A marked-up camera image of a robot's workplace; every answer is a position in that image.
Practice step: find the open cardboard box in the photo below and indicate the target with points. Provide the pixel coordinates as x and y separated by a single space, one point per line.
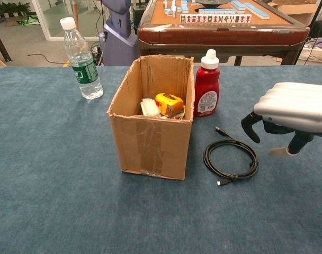
150 148

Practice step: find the brown mahjong table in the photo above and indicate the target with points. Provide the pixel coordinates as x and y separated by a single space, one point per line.
216 35

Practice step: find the row of face-up mahjong tiles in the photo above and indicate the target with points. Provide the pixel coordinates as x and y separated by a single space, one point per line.
216 18

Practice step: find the straight blue mahjong tile wall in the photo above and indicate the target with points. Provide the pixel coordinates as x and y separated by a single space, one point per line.
216 11

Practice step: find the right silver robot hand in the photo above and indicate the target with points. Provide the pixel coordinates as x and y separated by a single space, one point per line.
296 105

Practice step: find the red bottle with white cap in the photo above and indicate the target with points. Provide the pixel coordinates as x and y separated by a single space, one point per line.
206 92

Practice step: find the upright blue mahjong tile cluster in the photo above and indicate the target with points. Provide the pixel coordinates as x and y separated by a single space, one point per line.
174 8

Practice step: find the green fabric bundle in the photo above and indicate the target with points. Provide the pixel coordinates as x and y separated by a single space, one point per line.
30 20

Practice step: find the large brown carton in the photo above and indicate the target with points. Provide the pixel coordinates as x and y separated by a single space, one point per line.
296 9

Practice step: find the short blue mahjong tile stack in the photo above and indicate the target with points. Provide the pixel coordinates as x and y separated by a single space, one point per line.
239 6

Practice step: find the green potted plants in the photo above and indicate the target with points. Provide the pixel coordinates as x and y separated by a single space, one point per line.
10 9

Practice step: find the dark mahjong table centre dome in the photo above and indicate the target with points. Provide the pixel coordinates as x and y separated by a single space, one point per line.
210 3

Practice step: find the clear water bottle green label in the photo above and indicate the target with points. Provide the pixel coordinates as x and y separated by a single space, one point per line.
84 74

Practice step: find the blue felt table mat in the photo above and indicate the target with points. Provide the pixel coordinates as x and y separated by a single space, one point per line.
44 185

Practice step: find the mint green toothbrush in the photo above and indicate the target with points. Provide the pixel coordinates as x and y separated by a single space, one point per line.
150 107

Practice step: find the wooden post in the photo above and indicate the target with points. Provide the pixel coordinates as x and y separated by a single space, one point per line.
75 13

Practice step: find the long blue mahjong tile wall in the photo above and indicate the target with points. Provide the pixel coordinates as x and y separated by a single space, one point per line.
256 10

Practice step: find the yellow tape measure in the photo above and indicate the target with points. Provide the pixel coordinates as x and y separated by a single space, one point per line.
169 104

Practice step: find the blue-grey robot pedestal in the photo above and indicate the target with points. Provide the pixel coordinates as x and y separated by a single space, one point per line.
118 45

